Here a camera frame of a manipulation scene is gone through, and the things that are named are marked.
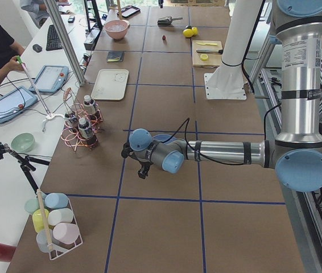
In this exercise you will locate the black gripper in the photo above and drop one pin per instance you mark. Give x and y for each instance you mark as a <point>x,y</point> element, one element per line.
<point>143,170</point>

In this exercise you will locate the blue plate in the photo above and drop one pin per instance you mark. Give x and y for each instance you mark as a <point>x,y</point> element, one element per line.
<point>164,138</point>

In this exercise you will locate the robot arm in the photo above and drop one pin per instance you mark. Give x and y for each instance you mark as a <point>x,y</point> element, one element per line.
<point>296,154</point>

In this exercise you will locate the bottle with white cap lower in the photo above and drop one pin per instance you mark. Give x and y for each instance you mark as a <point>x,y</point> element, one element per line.
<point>87,132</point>

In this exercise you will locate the bottle with white cap left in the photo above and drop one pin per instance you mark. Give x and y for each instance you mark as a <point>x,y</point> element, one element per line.
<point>90,107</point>

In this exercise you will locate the cream bear tray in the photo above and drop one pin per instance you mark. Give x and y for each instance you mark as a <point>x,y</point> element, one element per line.
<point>110,84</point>

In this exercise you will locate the blue cup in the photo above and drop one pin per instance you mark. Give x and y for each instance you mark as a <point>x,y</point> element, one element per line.
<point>56,201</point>

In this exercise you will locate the pink cup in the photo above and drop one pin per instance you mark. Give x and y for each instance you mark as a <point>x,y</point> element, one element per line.
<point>66,233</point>

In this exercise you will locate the white cup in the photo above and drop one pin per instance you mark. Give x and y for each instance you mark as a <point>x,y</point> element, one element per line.
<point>64,215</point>

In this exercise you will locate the yellow cup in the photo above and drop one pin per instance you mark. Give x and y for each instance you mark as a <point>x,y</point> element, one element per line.
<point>37,220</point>

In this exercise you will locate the grey yellow folded cloth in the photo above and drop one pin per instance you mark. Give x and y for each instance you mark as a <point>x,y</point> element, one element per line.
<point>115,56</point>

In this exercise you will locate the mint green bowl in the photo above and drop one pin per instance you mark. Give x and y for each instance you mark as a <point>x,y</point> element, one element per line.
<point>23,142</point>

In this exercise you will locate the wooden cutting board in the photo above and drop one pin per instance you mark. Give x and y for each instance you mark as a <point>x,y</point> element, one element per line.
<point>214,59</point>

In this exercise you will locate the blue teach pendant far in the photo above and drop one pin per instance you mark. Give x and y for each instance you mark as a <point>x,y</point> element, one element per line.
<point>51,78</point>

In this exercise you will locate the blue teach pendant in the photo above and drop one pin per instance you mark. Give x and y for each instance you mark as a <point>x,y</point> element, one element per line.
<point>14,103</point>
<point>51,78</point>

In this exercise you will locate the steel cylinder with black cap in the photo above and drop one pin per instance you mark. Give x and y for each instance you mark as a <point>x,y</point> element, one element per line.
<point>210,51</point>

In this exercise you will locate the pink bowl with ice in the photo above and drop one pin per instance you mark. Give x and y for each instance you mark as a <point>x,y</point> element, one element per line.
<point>117,29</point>

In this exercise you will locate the yellow plastic knife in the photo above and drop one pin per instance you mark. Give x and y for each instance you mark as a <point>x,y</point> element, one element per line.
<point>207,44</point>

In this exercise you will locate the yellow lemon round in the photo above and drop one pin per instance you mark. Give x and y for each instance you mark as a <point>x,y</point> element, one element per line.
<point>188,33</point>

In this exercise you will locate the blue teach pendant near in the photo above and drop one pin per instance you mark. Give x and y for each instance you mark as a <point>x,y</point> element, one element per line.
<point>14,103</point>

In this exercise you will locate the yellow lemon oblong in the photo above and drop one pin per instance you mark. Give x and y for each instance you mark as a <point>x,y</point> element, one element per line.
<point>195,31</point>

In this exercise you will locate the steel scoop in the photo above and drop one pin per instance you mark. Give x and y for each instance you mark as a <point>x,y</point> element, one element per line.
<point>167,20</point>

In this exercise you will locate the black keyboard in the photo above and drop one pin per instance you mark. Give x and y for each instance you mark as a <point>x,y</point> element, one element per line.
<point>53,40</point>

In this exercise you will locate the black computer mouse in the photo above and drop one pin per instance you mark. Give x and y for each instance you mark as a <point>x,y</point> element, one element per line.
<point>37,48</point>

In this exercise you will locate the copper wire bottle rack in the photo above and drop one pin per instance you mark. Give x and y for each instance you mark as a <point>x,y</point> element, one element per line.
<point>74,140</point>

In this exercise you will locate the white wire cup rack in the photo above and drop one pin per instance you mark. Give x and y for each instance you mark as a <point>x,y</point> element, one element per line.
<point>45,240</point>

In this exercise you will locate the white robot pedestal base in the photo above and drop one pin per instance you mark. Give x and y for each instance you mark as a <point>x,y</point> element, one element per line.
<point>226,83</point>

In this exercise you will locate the aluminium frame post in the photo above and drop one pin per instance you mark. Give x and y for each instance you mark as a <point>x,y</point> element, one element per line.
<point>56,18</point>

